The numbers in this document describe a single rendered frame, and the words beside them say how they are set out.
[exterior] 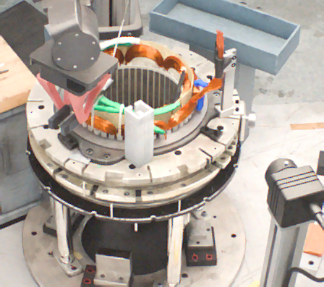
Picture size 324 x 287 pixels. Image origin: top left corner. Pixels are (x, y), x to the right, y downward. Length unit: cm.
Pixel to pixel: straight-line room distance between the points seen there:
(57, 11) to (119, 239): 63
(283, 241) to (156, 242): 75
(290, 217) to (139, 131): 44
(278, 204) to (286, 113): 104
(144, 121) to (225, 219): 43
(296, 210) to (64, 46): 36
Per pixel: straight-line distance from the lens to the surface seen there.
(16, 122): 151
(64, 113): 124
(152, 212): 133
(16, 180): 159
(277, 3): 364
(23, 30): 344
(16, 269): 157
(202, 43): 161
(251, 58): 158
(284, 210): 83
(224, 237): 159
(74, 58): 107
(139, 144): 125
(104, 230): 162
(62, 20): 106
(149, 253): 159
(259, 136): 182
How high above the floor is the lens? 198
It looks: 41 degrees down
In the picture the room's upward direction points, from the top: 2 degrees clockwise
